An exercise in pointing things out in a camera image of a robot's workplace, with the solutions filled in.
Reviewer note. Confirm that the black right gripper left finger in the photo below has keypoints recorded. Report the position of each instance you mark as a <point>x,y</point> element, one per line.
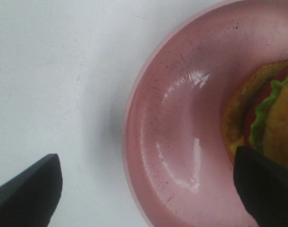
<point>30,198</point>

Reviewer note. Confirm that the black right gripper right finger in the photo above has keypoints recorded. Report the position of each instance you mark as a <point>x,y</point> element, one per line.
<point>262,186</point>

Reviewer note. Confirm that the burger with lettuce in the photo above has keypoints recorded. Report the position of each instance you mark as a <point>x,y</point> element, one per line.
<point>256,115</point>

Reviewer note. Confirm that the pink round plate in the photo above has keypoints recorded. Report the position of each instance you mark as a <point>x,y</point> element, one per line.
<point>175,162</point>

